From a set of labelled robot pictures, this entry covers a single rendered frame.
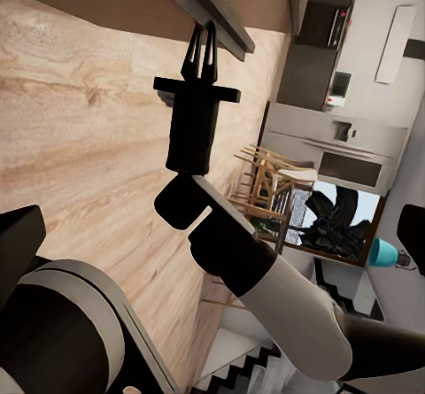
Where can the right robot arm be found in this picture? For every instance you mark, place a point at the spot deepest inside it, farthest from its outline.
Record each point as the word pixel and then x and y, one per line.
pixel 320 340

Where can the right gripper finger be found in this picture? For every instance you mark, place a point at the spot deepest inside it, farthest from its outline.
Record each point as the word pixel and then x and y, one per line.
pixel 191 63
pixel 210 65

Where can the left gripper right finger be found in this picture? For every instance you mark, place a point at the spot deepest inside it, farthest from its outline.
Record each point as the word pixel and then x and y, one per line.
pixel 411 233

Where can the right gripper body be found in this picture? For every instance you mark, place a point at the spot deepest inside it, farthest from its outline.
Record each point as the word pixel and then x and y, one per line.
pixel 196 109

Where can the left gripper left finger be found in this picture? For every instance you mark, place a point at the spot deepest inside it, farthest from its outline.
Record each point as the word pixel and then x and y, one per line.
pixel 22 232

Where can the breakfast table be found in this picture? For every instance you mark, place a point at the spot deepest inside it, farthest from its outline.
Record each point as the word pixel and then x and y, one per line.
pixel 286 218

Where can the stairs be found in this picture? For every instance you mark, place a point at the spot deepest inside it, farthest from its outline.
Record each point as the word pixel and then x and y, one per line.
pixel 267 370

